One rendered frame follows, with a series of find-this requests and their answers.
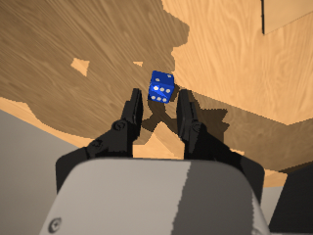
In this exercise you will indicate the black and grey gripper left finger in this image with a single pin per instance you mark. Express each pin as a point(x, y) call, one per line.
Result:
point(117, 142)

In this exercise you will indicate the blue die with white pips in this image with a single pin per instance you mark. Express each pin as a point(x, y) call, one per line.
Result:
point(161, 87)

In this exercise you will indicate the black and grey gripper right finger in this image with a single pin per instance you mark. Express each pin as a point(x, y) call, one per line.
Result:
point(201, 145)

